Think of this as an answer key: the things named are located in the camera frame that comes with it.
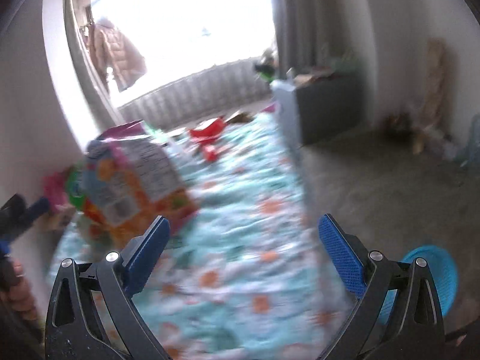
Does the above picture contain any red snack wrapper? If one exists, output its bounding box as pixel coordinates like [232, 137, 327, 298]
[189, 117, 226, 163]

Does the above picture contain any balcony metal railing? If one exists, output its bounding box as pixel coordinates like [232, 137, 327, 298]
[118, 58, 270, 131]

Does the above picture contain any beige puffer jacket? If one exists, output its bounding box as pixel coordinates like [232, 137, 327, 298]
[89, 18, 146, 92]

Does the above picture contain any floral teal bed quilt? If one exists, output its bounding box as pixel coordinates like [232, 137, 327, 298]
[49, 115, 350, 359]

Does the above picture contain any orange purple snack bag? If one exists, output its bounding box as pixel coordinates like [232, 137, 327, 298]
[80, 120, 198, 249]

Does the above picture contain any wooden patterned board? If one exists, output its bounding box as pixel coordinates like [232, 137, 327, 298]
[412, 37, 447, 155]

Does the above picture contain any grey curtain right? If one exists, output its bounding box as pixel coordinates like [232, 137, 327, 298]
[271, 0, 377, 80]

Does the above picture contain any grey cabinet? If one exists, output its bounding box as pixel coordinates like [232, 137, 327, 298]
[270, 73, 365, 149]

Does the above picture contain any blue plastic trash basket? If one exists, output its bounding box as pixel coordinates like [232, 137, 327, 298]
[376, 244, 459, 327]

